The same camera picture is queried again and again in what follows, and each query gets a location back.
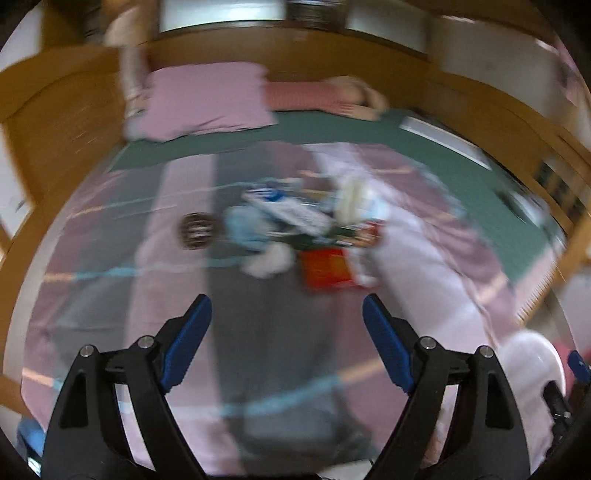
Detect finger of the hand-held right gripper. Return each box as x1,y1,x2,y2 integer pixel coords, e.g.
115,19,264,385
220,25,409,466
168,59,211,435
567,350,591,384
542,381,578,439

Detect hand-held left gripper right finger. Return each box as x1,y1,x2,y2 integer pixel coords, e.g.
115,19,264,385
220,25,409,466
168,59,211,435
363,294,529,480

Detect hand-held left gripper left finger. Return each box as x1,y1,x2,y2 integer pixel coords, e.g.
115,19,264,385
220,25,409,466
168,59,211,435
42,294,213,480

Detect white plastic basket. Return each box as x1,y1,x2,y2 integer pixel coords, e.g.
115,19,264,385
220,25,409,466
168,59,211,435
501,330,571,476

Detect red snack packet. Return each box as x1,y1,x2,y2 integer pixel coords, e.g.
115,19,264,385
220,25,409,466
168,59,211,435
298,247,365,291

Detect white blue ointment box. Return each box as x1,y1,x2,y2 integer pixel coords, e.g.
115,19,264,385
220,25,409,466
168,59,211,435
242,182,333,232

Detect checked pink grey bedsheet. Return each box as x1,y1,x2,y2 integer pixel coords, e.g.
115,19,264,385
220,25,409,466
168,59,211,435
21,141,550,476

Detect brown printed snack packet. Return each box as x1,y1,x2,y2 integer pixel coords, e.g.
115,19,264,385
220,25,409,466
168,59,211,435
351,220,384,250

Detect brown round wrapper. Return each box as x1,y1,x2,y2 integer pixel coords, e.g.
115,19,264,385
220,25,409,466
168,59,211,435
178,212,220,250

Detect light blue face mask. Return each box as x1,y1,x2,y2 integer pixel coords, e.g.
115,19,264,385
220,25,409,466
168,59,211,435
222,205,278,252

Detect white paper cup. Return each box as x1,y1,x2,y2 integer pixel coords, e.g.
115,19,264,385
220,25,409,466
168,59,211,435
337,178,384,222

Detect white oval device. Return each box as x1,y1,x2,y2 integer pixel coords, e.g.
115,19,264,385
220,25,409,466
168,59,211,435
501,187,552,227

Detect dark boxes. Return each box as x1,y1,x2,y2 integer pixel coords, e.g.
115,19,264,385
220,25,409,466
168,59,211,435
536,161,578,217

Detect white flat board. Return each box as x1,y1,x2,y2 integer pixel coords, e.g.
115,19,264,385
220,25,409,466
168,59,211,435
399,115,492,169

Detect pile of litter wrappers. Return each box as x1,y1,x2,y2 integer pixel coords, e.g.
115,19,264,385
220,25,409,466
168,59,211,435
111,108,568,284

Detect pink pillow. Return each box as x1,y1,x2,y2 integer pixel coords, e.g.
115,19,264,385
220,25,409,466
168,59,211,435
124,62,278,141

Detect striped plush toy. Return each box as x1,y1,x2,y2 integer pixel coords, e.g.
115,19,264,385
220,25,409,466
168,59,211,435
263,76,389,121

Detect pink hanging cloth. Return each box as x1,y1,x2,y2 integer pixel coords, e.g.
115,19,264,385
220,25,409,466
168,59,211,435
551,41,589,107

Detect cream plush toy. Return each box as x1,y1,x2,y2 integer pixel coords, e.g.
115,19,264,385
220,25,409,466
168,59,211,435
104,0,148,112

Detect narrow frosted window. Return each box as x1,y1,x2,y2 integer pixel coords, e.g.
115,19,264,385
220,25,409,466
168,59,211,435
346,0,428,51

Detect wide frosted window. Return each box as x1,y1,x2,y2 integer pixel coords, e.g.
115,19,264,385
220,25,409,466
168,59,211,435
159,0,289,33

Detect pile of stored items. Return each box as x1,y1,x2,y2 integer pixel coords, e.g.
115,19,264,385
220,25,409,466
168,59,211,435
284,0,352,31

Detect wooden bunk bed frame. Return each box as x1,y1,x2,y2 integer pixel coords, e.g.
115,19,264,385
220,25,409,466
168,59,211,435
0,0,591,416

